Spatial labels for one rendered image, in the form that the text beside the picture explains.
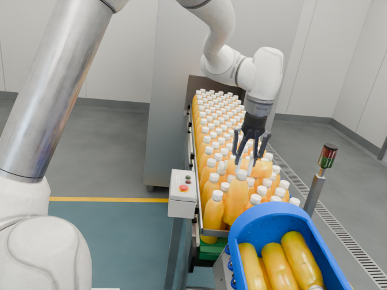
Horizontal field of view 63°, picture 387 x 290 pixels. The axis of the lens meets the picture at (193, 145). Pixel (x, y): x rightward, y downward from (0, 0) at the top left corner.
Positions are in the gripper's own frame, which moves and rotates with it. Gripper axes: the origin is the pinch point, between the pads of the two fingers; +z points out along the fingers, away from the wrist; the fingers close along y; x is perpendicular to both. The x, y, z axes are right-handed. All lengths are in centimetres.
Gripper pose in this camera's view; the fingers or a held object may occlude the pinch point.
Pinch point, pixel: (244, 166)
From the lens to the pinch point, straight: 115.5
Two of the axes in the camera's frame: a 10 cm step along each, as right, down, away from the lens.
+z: -1.4, 9.0, 4.1
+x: -0.4, -4.2, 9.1
